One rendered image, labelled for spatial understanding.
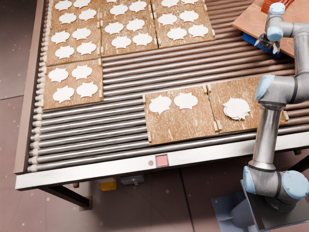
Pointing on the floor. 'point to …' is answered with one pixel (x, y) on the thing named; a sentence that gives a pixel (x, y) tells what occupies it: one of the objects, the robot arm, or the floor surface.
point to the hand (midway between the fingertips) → (266, 48)
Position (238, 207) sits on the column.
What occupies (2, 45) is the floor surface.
